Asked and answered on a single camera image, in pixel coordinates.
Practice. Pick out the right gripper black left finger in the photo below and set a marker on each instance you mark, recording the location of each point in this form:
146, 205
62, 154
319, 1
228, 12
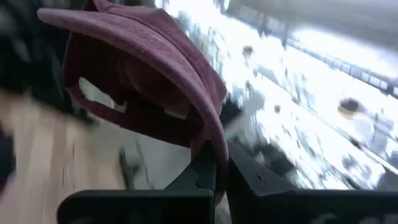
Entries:
140, 208

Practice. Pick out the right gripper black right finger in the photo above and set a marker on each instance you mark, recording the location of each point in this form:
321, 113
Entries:
311, 208

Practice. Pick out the maroon baseball cap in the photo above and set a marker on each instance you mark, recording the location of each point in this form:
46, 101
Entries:
149, 46

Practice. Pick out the dark grey baseball cap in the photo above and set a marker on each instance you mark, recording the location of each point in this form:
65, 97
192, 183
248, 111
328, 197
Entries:
25, 56

